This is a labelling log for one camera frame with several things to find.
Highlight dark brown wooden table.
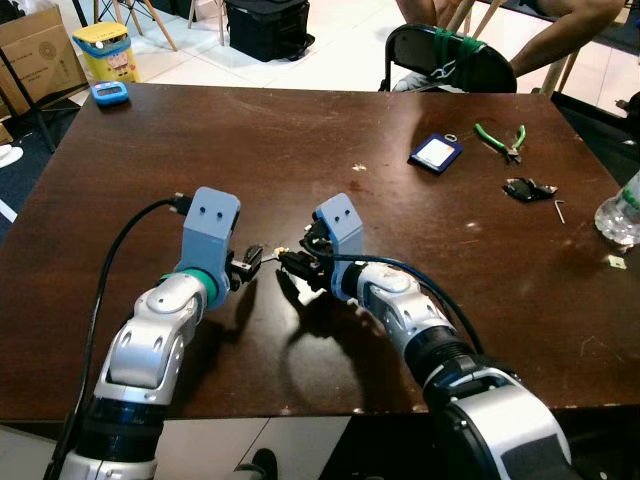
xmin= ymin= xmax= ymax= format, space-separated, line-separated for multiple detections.
xmin=0 ymin=83 xmax=640 ymax=421

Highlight blue key tag white card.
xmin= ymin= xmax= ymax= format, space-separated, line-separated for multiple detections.
xmin=408 ymin=130 xmax=464 ymax=177

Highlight black robot left foot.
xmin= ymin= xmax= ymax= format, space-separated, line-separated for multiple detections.
xmin=235 ymin=448 xmax=279 ymax=480

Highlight clear plastic water bottle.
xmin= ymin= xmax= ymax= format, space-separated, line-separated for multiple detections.
xmin=595 ymin=170 xmax=640 ymax=249

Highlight small blue timer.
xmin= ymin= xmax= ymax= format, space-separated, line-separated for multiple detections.
xmin=90 ymin=80 xmax=129 ymax=108

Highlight small black clip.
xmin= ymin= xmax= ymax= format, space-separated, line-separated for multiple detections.
xmin=503 ymin=177 xmax=558 ymax=204

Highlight black bag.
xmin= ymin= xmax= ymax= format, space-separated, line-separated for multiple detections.
xmin=225 ymin=0 xmax=316 ymax=63

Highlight yellow bin with blue lid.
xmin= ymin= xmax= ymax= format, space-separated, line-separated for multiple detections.
xmin=72 ymin=22 xmax=141 ymax=85

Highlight light wooden chair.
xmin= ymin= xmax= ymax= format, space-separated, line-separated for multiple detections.
xmin=93 ymin=0 xmax=181 ymax=53

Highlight person bare leg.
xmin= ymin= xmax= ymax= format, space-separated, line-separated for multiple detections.
xmin=395 ymin=0 xmax=443 ymax=28
xmin=508 ymin=0 xmax=626 ymax=78

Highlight brown cardboard box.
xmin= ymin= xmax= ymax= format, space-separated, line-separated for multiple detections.
xmin=0 ymin=8 xmax=89 ymax=119

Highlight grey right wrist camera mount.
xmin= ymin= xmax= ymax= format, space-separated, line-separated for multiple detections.
xmin=315 ymin=194 xmax=367 ymax=301

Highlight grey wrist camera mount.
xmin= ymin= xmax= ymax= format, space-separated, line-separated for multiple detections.
xmin=180 ymin=187 xmax=242 ymax=284
xmin=315 ymin=194 xmax=367 ymax=301

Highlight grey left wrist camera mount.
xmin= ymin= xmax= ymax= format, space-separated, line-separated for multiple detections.
xmin=180 ymin=187 xmax=242 ymax=284

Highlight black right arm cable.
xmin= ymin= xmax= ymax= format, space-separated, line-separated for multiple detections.
xmin=325 ymin=253 xmax=488 ymax=359

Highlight green handled pliers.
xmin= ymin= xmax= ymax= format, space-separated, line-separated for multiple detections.
xmin=474 ymin=122 xmax=528 ymax=166

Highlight green rope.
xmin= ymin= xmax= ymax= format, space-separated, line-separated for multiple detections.
xmin=430 ymin=27 xmax=486 ymax=83

